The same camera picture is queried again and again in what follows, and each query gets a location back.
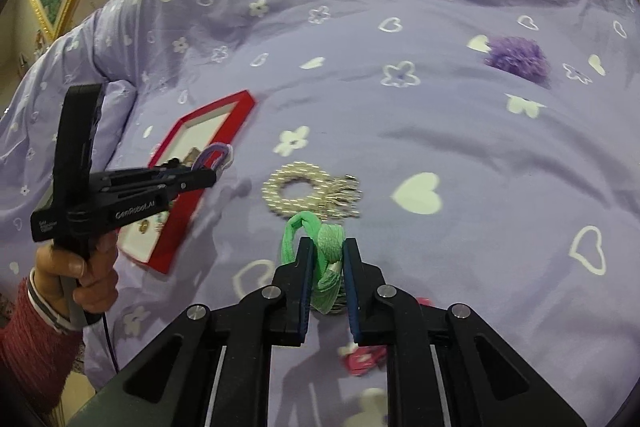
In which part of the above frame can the black cable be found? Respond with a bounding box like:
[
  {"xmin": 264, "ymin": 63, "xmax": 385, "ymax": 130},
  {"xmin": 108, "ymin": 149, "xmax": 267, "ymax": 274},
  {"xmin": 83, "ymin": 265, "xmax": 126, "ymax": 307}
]
[{"xmin": 102, "ymin": 312, "xmax": 121, "ymax": 373}]

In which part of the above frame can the purple hair tie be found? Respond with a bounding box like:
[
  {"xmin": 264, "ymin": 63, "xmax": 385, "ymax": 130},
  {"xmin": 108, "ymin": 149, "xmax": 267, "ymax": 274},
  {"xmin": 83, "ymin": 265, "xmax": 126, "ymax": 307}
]
[{"xmin": 192, "ymin": 143, "xmax": 235, "ymax": 172}]

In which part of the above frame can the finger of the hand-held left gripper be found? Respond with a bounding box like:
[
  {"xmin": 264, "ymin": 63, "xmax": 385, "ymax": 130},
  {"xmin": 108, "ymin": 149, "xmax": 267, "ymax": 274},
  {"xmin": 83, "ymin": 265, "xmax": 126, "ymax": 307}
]
[
  {"xmin": 102, "ymin": 169, "xmax": 218, "ymax": 204},
  {"xmin": 90, "ymin": 159, "xmax": 197, "ymax": 188}
]

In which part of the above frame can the pearl bracelet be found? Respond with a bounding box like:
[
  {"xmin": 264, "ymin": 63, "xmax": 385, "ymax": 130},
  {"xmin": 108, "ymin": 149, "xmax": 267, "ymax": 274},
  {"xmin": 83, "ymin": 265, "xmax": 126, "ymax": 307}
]
[{"xmin": 261, "ymin": 162, "xmax": 346, "ymax": 215}]

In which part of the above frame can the person's left hand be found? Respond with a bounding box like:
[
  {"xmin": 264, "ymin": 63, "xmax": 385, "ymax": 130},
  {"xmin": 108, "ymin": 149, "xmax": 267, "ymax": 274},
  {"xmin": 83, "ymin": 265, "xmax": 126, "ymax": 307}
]
[{"xmin": 32, "ymin": 227, "xmax": 121, "ymax": 315}]

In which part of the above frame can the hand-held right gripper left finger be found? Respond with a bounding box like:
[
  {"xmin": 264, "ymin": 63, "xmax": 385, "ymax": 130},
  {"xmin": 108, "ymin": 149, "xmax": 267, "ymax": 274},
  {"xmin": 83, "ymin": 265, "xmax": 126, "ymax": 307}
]
[{"xmin": 67, "ymin": 237, "xmax": 317, "ymax": 427}]

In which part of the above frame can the purple flower print blanket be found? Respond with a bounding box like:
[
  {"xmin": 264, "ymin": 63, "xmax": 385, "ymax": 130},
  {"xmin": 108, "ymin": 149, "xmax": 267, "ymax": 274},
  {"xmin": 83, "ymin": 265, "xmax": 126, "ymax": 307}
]
[{"xmin": 0, "ymin": 0, "xmax": 640, "ymax": 427}]

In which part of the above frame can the silver chain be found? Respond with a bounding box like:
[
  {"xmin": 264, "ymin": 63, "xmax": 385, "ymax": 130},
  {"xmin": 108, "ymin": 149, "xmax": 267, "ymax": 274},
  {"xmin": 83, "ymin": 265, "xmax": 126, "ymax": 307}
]
[{"xmin": 327, "ymin": 176, "xmax": 363, "ymax": 215}]

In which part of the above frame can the green bow hair tie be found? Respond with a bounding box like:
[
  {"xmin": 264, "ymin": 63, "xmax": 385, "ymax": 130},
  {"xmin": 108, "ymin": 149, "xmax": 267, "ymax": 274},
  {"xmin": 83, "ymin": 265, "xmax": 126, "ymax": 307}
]
[{"xmin": 277, "ymin": 213, "xmax": 348, "ymax": 314}]

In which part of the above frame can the purple pompom scrunchie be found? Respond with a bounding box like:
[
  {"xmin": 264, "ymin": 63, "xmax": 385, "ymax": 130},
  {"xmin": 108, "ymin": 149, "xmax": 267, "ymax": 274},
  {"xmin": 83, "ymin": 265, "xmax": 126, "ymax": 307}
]
[{"xmin": 484, "ymin": 36, "xmax": 551, "ymax": 85}]

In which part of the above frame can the red tray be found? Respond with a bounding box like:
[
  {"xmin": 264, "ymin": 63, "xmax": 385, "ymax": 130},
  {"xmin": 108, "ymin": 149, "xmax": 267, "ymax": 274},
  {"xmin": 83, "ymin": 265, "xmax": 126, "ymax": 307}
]
[{"xmin": 117, "ymin": 89, "xmax": 257, "ymax": 275}]

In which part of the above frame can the person's left forearm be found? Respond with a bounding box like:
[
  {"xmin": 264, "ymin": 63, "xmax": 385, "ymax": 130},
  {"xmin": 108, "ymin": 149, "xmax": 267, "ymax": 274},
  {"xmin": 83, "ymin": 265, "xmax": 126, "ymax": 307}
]
[{"xmin": 0, "ymin": 269, "xmax": 83, "ymax": 410}]

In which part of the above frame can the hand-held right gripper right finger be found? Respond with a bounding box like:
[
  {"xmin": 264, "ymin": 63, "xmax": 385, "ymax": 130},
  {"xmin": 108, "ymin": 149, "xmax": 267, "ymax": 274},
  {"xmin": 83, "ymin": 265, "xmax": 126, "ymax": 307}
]
[{"xmin": 341, "ymin": 237, "xmax": 588, "ymax": 427}]

